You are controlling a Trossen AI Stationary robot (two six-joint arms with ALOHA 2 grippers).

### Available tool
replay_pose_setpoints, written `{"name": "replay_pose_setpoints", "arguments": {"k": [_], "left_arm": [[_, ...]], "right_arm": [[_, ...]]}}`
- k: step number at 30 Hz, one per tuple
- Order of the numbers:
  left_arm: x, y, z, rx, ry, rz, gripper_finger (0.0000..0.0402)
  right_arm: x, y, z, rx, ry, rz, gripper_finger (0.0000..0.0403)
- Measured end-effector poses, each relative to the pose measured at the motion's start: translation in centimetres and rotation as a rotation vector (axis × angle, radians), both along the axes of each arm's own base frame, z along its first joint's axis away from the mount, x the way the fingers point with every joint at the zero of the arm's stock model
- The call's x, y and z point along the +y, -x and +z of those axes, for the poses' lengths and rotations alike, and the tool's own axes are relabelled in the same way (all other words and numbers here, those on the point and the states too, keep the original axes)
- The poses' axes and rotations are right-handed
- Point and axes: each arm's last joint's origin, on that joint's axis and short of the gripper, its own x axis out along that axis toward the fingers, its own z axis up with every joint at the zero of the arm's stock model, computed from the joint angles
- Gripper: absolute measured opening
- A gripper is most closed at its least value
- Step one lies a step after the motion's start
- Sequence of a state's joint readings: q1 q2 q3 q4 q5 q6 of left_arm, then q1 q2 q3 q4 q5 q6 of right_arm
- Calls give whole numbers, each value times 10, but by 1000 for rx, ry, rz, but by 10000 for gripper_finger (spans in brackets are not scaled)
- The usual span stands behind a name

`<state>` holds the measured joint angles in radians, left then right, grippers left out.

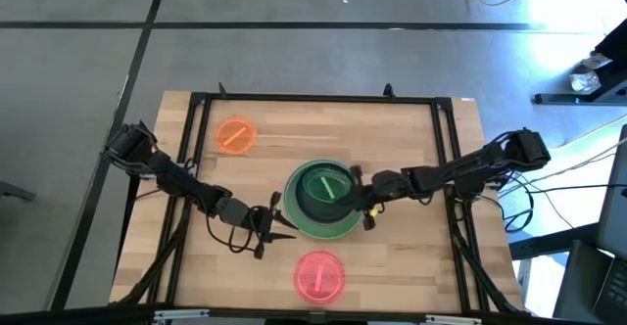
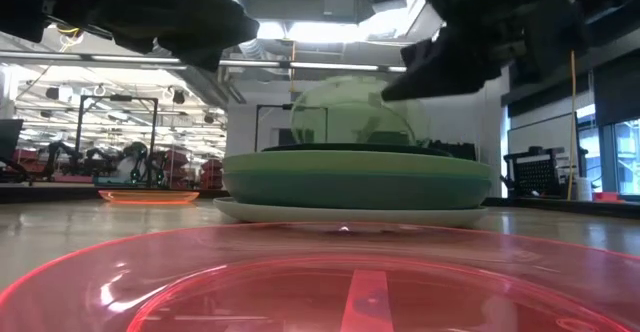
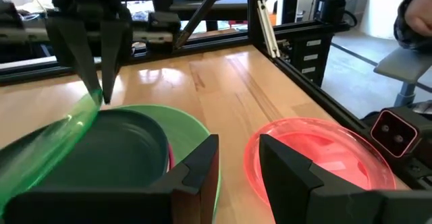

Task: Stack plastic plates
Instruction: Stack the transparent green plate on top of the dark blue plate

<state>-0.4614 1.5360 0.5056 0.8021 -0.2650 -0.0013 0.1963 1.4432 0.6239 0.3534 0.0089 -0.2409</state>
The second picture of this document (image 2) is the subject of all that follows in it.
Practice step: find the dark window blind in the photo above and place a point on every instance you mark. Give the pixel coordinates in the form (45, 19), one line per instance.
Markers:
(617, 92)

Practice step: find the grey ceiling duct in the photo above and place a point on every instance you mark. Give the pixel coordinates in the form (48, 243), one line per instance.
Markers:
(300, 4)

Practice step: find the white plastic plate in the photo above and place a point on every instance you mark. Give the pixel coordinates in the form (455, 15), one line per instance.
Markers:
(350, 215)

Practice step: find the translucent orange plastic plate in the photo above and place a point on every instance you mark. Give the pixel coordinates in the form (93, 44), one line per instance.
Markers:
(148, 196)

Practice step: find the clear green bowl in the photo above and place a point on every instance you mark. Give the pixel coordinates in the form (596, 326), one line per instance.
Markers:
(345, 112)

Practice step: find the red storage bins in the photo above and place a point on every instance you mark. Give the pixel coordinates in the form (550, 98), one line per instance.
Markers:
(210, 172)

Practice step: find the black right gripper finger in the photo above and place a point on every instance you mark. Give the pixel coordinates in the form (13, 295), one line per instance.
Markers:
(440, 83)
(425, 52)

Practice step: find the tall black frame stand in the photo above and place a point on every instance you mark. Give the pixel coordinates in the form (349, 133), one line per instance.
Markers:
(116, 99)

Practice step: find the light green plastic plate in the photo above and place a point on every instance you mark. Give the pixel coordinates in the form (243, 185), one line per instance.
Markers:
(355, 163)

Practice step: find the white cylindrical container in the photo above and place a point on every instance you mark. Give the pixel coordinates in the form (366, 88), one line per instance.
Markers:
(583, 189)

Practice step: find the translucent red plastic plate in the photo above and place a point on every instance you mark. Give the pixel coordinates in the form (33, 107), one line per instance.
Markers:
(320, 282)

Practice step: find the background black robot arm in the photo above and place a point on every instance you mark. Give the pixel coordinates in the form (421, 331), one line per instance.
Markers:
(57, 154)
(137, 159)

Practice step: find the teal plastic plate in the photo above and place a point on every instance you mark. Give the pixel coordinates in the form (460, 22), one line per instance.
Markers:
(355, 190)

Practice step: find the black monitor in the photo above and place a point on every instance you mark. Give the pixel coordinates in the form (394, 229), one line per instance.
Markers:
(9, 142)

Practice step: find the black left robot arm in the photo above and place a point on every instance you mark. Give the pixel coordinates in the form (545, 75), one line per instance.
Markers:
(22, 2)

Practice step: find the red flat bin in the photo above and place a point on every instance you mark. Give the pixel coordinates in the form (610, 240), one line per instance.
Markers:
(607, 197)

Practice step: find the long ceiling light bar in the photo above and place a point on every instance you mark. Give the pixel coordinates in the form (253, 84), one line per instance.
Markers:
(130, 59)

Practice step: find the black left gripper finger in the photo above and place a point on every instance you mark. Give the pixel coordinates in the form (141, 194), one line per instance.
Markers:
(210, 27)

